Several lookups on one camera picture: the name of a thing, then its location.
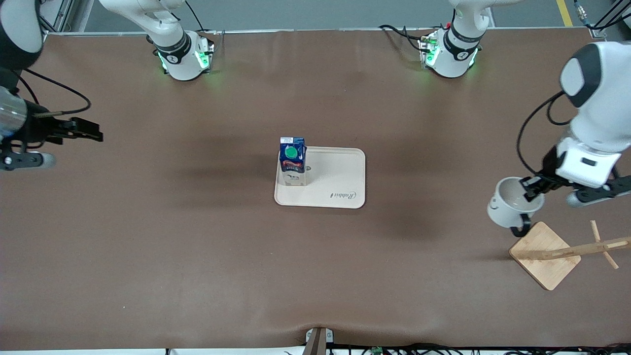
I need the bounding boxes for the wooden cup rack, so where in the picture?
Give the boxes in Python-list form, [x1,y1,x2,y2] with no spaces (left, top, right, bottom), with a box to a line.
[509,220,631,291]

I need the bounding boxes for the white smiley mug black handle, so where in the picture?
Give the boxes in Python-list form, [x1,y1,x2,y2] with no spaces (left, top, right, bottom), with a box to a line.
[487,177,546,238]

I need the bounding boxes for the beige plastic tray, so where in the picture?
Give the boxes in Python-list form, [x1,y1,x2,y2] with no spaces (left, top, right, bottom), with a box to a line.
[274,146,366,209]

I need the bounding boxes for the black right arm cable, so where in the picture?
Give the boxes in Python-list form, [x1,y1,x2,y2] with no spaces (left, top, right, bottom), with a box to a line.
[10,68,93,119]

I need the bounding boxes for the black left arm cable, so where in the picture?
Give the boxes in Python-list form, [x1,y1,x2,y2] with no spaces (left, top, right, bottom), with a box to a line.
[516,90,575,181]

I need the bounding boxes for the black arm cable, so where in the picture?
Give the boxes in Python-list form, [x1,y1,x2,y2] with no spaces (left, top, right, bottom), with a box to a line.
[10,68,93,119]
[516,90,575,181]

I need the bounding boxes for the blue white milk carton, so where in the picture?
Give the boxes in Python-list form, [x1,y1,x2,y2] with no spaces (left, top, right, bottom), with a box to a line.
[279,137,307,187]

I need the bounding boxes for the black base cable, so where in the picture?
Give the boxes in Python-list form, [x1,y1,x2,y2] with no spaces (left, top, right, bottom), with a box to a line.
[184,0,226,50]
[378,24,425,51]

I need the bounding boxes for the aluminium frame strut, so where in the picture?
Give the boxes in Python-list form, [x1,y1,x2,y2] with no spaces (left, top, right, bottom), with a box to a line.
[38,0,74,35]
[589,0,631,38]

